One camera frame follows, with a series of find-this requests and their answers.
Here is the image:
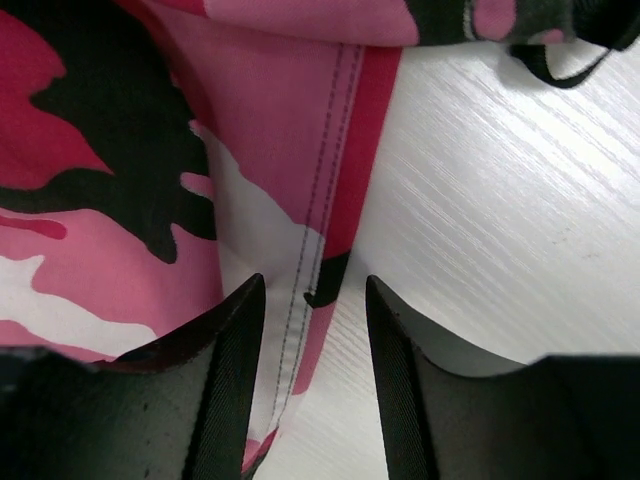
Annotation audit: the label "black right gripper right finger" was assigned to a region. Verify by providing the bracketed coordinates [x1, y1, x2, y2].
[366, 276, 639, 479]

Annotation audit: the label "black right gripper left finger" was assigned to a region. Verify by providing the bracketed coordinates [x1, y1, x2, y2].
[1, 274, 265, 479]

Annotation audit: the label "pink camouflage trousers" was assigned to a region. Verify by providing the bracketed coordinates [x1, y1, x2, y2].
[1, 1, 639, 479]

